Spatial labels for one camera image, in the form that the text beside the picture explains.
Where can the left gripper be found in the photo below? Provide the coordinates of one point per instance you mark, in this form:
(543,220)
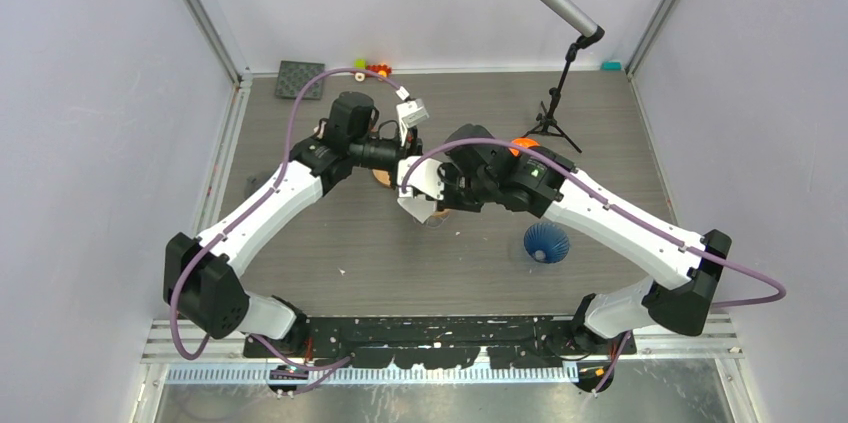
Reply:
(400,152)

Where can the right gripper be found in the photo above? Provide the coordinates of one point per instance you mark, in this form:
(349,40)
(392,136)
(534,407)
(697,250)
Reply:
(446,171)

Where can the white paper coffee filter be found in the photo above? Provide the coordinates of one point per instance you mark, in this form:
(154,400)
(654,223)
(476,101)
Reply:
(420,207)

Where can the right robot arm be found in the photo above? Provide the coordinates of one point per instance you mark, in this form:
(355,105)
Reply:
(683,268)

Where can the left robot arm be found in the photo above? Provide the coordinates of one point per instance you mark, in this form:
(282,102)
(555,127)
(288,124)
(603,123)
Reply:
(202,274)

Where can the orange plastic holder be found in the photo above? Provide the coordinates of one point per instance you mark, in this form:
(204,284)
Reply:
(523,142)

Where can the red toy car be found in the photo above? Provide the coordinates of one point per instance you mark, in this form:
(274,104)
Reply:
(360,64)

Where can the grey building block baseplate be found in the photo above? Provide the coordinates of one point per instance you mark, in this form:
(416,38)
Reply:
(292,76)

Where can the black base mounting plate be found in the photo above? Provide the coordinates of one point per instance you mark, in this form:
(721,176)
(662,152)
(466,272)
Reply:
(438,343)

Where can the teal small block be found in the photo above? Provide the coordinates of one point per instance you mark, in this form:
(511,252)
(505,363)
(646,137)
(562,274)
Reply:
(614,66)

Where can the wooden ring dripper stand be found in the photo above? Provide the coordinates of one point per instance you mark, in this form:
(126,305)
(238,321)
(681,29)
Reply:
(383,177)

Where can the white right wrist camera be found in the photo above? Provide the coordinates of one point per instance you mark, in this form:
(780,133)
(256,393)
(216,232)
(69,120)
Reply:
(424,181)

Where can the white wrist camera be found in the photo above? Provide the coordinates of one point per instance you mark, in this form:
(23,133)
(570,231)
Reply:
(424,181)
(411,111)

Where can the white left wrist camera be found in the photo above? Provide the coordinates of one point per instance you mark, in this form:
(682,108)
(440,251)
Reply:
(411,111)

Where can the aluminium frame rail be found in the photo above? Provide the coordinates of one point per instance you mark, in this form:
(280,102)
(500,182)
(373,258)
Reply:
(208,30)

